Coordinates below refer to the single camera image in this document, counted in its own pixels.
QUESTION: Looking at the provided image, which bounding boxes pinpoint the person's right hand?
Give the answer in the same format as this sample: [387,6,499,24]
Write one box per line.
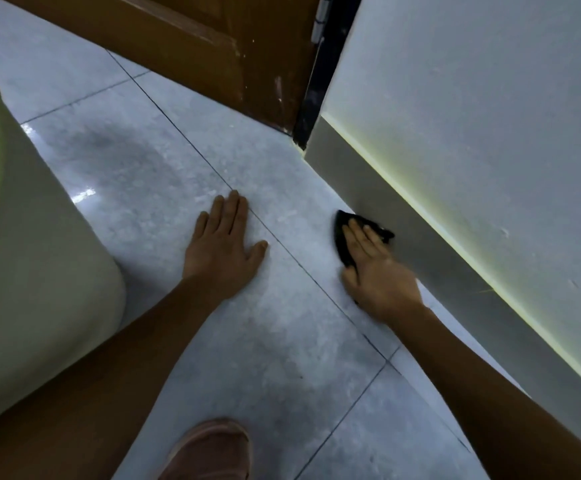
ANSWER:
[340,218,424,325]

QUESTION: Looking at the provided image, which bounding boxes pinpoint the person's left hand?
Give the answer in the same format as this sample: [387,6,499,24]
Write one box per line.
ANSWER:
[182,190,269,305]

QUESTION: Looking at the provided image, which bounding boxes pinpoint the black cleaning cloth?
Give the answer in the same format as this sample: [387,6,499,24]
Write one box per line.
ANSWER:
[334,209,395,268]

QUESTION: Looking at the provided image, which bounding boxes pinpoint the grey baseboard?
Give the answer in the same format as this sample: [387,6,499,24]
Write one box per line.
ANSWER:
[304,114,581,463]

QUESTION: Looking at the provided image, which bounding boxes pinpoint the person's left forearm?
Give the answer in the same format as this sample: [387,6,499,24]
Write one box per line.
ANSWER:
[0,279,221,480]

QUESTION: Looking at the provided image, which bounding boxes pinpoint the light green plastic bucket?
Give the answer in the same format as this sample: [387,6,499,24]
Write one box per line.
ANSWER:
[0,37,127,435]

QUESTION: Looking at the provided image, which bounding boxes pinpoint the pink slipper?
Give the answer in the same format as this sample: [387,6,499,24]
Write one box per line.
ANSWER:
[158,418,254,480]

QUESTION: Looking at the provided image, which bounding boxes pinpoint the brown wooden door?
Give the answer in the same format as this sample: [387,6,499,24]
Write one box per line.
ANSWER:
[0,0,321,135]

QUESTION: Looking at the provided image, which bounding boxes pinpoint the silver door hinge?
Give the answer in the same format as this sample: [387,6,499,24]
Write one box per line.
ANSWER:
[311,0,333,45]

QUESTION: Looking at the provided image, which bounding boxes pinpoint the black door frame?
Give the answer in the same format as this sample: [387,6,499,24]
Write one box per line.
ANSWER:
[293,0,364,151]

